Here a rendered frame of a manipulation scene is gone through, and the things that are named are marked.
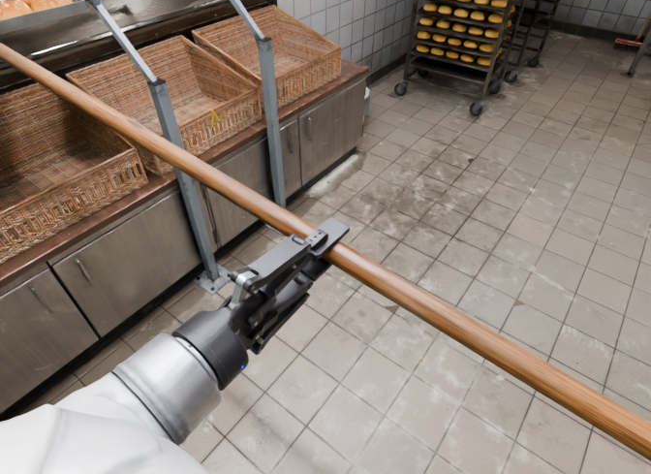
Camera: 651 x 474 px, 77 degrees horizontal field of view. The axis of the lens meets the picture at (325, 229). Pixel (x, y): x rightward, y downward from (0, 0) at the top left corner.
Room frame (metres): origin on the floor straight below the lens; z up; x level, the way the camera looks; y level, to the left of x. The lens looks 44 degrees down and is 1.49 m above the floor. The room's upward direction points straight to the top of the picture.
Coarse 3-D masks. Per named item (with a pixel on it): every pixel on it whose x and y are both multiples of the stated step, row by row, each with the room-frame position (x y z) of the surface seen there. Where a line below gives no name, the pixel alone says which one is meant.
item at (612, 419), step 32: (32, 64) 0.79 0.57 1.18; (64, 96) 0.70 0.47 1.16; (128, 128) 0.59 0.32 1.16; (192, 160) 0.51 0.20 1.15; (224, 192) 0.45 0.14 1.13; (256, 192) 0.45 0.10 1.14; (288, 224) 0.39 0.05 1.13; (352, 256) 0.33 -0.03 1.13; (384, 288) 0.29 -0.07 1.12; (416, 288) 0.29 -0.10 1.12; (448, 320) 0.25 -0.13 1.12; (480, 352) 0.22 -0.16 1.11; (512, 352) 0.21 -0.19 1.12; (544, 384) 0.18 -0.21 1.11; (576, 384) 0.18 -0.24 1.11; (608, 416) 0.15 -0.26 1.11; (640, 448) 0.13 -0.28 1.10
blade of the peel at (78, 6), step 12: (84, 0) 1.18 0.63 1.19; (36, 12) 1.08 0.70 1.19; (48, 12) 1.10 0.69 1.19; (60, 12) 1.13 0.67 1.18; (72, 12) 1.15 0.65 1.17; (84, 12) 1.17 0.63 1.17; (0, 24) 1.01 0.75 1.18; (12, 24) 1.03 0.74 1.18; (24, 24) 1.05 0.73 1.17; (36, 24) 1.07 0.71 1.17
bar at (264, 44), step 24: (96, 0) 1.35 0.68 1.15; (264, 48) 1.58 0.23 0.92; (144, 72) 1.24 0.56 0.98; (264, 72) 1.59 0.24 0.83; (168, 96) 1.23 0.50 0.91; (264, 96) 1.60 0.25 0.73; (168, 120) 1.21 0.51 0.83; (192, 192) 1.22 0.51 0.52; (192, 216) 1.21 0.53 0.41; (216, 264) 1.32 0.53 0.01; (216, 288) 1.17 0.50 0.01
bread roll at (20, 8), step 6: (0, 0) 1.06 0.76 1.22; (6, 0) 1.06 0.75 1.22; (12, 0) 1.07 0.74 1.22; (18, 0) 1.09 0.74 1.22; (0, 6) 1.05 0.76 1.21; (6, 6) 1.05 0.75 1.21; (12, 6) 1.06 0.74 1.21; (18, 6) 1.07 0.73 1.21; (24, 6) 1.08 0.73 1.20; (0, 12) 1.04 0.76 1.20; (6, 12) 1.04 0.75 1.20; (12, 12) 1.05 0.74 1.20; (18, 12) 1.06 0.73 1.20; (24, 12) 1.07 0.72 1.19; (30, 12) 1.09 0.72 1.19; (0, 18) 1.03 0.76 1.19
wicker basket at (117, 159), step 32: (0, 96) 1.34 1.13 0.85; (32, 96) 1.41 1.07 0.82; (0, 128) 1.28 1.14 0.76; (32, 128) 1.35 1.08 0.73; (64, 128) 1.42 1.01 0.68; (96, 128) 1.35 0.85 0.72; (0, 160) 1.23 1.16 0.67; (32, 160) 1.28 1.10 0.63; (64, 160) 1.34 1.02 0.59; (96, 160) 1.34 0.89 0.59; (128, 160) 1.18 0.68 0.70; (0, 192) 1.14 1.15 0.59; (32, 192) 1.14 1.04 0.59; (64, 192) 1.00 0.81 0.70; (96, 192) 1.14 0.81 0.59; (128, 192) 1.14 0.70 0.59; (0, 224) 0.85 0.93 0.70; (32, 224) 0.91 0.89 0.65; (64, 224) 0.96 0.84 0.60; (0, 256) 0.82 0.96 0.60
